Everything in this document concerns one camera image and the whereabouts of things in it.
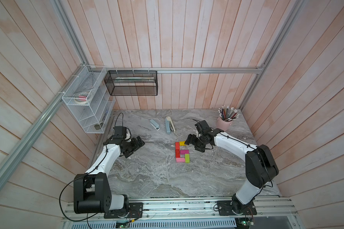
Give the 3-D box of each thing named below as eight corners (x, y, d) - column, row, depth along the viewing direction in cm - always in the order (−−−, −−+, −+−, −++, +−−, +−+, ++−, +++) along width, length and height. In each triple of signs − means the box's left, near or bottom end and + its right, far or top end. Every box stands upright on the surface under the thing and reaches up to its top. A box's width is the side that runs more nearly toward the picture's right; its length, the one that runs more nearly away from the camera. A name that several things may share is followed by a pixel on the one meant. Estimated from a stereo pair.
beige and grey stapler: (167, 134, 106) (167, 131, 104) (162, 120, 115) (162, 117, 113) (175, 132, 107) (175, 130, 105) (170, 118, 116) (170, 116, 114)
